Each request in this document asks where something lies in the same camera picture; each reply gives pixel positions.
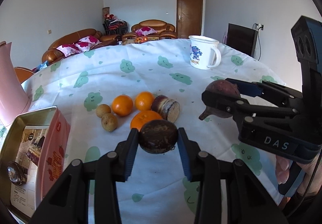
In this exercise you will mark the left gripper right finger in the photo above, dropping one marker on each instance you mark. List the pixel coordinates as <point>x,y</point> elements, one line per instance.
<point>247,201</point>

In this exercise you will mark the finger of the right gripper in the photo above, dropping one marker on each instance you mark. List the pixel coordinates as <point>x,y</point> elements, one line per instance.
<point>242,108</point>
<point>276,94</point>

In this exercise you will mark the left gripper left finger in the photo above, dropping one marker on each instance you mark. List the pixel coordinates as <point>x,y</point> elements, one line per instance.
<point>67,201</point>

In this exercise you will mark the purple round fruit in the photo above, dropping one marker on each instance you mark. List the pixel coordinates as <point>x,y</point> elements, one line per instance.
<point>217,97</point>

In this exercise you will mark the brown cut fruit piece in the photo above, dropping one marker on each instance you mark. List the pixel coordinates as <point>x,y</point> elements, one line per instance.
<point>168,108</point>

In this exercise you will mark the dark round brown fruit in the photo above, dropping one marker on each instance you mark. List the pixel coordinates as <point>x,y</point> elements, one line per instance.
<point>158,136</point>

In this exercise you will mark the coffee table with fruits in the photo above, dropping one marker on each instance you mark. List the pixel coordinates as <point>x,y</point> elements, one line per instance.
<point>139,40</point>

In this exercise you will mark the person's right hand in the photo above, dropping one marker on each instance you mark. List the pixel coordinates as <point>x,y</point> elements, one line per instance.
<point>283,170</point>

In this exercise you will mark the pink metal tin box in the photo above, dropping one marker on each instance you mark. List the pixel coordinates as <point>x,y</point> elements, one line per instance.
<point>37,141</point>

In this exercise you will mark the black television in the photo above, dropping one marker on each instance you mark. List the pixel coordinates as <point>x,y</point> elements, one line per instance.
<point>242,39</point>

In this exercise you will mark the white printed mug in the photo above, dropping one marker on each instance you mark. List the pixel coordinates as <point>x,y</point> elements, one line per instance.
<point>204,52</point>

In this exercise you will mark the brown longan fruit front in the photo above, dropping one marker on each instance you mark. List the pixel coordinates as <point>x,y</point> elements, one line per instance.
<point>109,122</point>

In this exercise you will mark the brown longan fruit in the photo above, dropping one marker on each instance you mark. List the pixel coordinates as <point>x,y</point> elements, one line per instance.
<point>109,122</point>
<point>102,110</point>

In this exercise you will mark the brown longan fruit rear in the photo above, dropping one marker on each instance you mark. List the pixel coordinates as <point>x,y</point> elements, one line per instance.
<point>102,110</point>

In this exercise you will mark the large front orange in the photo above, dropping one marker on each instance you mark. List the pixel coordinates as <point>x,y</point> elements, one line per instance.
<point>143,117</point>

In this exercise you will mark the brown leather armchair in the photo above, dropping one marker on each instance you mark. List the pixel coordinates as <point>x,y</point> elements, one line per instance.
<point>165,30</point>

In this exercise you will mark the pink electric kettle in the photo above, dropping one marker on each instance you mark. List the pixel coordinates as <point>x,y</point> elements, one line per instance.
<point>14,100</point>

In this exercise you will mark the brown wooden door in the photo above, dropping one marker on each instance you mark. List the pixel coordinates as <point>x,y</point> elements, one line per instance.
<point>189,18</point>

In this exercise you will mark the white cloud pattern tablecloth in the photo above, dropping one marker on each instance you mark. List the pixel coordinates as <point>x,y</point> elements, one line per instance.
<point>156,192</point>

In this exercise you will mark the pink floral armchair cushion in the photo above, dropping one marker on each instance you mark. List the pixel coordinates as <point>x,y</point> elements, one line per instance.
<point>145,31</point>

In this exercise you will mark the orange chair back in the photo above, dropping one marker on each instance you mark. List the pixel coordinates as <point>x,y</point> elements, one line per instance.
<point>23,73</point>

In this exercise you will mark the dark chair rack with items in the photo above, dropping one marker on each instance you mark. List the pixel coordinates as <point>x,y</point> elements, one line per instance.
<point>113,25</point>

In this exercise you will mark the pink floral sofa cushion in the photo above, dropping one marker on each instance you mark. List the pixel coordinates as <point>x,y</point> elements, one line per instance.
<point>84,44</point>

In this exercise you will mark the long brown leather sofa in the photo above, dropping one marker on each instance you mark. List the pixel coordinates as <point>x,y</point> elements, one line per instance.
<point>53,55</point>

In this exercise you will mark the white wall socket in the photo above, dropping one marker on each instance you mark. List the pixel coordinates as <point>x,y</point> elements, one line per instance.
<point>260,27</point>

